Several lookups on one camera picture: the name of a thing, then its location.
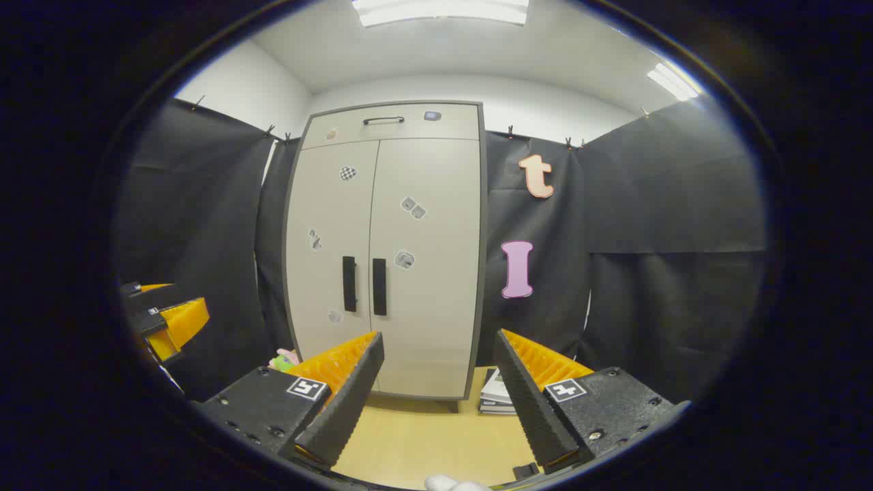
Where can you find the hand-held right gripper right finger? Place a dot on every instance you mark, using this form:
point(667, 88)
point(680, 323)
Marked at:
point(532, 409)

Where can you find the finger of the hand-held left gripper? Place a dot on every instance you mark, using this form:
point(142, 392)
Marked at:
point(179, 326)
point(153, 296)

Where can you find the green and pink plush toy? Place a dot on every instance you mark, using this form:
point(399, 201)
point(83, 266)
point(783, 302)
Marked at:
point(284, 360)

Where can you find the grey double-door shoe cabinet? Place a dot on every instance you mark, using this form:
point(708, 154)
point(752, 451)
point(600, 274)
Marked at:
point(423, 354)

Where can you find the grey cabinet drawer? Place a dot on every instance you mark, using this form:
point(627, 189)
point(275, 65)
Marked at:
point(443, 126)

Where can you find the black backdrop cloth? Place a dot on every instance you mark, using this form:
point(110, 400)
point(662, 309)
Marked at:
point(648, 204)

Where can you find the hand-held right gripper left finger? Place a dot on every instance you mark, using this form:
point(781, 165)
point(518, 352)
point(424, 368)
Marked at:
point(348, 402)

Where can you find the large ceiling light panel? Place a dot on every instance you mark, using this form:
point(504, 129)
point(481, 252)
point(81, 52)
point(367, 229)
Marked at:
point(440, 10)

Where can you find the grey cabinet door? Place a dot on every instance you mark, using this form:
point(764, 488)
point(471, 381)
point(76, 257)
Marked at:
point(327, 225)
point(436, 307)

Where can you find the stack of magazines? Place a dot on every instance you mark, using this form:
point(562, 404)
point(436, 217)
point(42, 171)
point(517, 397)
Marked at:
point(496, 395)

